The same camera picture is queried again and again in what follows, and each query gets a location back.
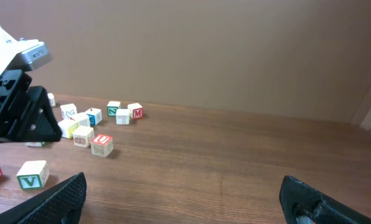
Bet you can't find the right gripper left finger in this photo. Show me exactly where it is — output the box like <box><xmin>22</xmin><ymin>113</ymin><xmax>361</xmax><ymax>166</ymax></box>
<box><xmin>0</xmin><ymin>172</ymin><xmax>87</xmax><ymax>224</ymax></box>

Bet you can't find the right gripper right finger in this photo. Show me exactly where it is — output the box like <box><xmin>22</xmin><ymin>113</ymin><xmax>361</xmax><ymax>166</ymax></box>
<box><xmin>279</xmin><ymin>175</ymin><xmax>371</xmax><ymax>224</ymax></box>

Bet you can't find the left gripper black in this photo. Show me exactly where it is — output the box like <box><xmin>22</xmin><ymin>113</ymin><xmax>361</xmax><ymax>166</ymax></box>
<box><xmin>0</xmin><ymin>70</ymin><xmax>62</xmax><ymax>143</ymax></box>

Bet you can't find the block green V side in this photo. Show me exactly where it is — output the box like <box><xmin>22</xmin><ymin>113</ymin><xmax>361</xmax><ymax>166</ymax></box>
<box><xmin>16</xmin><ymin>161</ymin><xmax>50</xmax><ymax>190</ymax></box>

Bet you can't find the block dark round picture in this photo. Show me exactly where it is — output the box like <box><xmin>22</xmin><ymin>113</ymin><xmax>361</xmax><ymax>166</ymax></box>
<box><xmin>25</xmin><ymin>142</ymin><xmax>46</xmax><ymax>147</ymax></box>

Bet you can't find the block blue side top left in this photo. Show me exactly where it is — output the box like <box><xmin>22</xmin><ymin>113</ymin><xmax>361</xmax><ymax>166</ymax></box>
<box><xmin>47</xmin><ymin>93</ymin><xmax>56</xmax><ymax>107</ymax></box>

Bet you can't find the block blue side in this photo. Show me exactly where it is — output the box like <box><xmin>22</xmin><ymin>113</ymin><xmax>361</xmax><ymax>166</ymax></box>
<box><xmin>85</xmin><ymin>108</ymin><xmax>103</xmax><ymax>126</ymax></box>
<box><xmin>47</xmin><ymin>93</ymin><xmax>56</xmax><ymax>107</ymax></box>

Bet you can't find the block tree sketch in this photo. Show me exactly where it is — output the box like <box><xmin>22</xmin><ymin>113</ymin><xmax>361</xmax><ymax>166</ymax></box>
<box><xmin>58</xmin><ymin>119</ymin><xmax>79</xmax><ymax>139</ymax></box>

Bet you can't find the plain white block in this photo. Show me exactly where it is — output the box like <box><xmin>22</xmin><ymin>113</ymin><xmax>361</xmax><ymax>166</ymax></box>
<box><xmin>60</xmin><ymin>103</ymin><xmax>77</xmax><ymax>119</ymax></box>

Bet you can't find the block sketch tilted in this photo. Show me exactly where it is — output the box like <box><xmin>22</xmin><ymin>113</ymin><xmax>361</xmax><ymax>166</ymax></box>
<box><xmin>70</xmin><ymin>112</ymin><xmax>91</xmax><ymax>127</ymax></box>

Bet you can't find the yellow block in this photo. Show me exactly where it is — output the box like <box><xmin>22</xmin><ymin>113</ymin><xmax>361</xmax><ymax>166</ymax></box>
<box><xmin>73</xmin><ymin>126</ymin><xmax>94</xmax><ymax>148</ymax></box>

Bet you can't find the block blue side centre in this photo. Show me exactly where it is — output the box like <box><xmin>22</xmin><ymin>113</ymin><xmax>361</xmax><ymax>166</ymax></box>
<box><xmin>85</xmin><ymin>108</ymin><xmax>103</xmax><ymax>126</ymax></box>

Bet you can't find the red U block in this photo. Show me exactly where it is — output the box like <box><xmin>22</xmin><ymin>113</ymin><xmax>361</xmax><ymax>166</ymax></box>
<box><xmin>91</xmin><ymin>134</ymin><xmax>113</xmax><ymax>157</ymax></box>

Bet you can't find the block green Z side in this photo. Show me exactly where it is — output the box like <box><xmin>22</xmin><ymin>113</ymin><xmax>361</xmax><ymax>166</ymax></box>
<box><xmin>107</xmin><ymin>101</ymin><xmax>121</xmax><ymax>116</ymax></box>

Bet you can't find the block blue sketch right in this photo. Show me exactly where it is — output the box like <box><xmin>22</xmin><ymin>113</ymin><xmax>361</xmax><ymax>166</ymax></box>
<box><xmin>116</xmin><ymin>109</ymin><xmax>131</xmax><ymax>125</ymax></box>

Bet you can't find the block red M side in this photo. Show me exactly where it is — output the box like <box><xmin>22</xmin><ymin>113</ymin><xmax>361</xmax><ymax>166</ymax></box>
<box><xmin>127</xmin><ymin>103</ymin><xmax>144</xmax><ymax>119</ymax></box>

